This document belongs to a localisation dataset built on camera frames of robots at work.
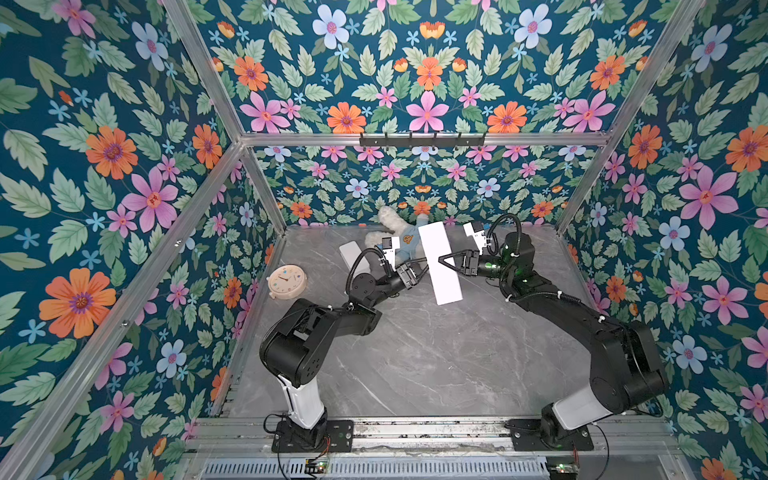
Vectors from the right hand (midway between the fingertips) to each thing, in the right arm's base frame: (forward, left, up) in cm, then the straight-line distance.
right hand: (449, 256), depth 76 cm
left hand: (-3, +4, 0) cm, 5 cm away
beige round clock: (+8, +53, -24) cm, 59 cm away
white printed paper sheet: (-5, +1, -3) cm, 6 cm away
